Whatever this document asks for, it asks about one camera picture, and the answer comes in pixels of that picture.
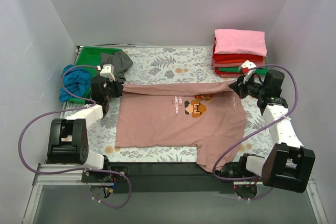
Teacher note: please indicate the green plastic tray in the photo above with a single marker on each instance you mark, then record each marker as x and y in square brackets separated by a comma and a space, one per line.
[93, 56]

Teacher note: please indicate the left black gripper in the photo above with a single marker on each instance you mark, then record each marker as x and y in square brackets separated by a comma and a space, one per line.
[115, 88]

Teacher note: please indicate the orange folded t-shirt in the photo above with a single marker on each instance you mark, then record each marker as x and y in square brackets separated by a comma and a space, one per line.
[236, 62]

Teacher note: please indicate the salmon folded t-shirt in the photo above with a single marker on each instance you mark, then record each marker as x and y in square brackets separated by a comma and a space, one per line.
[229, 65]

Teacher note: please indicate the blue crumpled t-shirt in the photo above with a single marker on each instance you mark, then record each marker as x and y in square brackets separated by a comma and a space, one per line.
[77, 81]

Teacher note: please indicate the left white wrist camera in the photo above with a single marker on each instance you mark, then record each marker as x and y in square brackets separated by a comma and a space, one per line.
[107, 71]

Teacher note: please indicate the aluminium frame rail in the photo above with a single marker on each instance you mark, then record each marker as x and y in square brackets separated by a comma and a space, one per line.
[62, 194]

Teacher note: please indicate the light pink folded t-shirt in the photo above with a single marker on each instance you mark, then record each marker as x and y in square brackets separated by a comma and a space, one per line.
[234, 41]

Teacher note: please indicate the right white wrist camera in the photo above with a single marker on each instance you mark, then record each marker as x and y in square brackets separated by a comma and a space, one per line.
[247, 69]

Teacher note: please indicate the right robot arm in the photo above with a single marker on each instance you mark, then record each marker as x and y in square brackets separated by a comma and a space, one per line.
[289, 164]

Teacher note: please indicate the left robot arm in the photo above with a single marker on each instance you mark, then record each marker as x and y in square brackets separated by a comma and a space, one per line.
[68, 139]

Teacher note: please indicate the bottom pink folded t-shirt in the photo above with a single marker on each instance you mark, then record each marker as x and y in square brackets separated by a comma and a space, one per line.
[230, 75]

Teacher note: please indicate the floral patterned table mat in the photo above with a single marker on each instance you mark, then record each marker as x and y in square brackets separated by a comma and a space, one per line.
[154, 65]

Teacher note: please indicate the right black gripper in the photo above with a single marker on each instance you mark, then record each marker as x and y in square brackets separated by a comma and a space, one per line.
[240, 89]

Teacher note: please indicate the grey t-shirt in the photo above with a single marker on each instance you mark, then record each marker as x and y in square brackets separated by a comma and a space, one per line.
[120, 61]

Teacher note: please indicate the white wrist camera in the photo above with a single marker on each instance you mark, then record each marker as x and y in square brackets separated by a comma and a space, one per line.
[107, 71]
[247, 69]

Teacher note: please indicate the green folded t-shirt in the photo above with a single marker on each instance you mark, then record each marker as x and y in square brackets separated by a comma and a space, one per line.
[261, 71]

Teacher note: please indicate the dusty pink printed t-shirt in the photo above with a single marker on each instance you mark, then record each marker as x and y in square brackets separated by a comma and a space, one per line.
[209, 116]

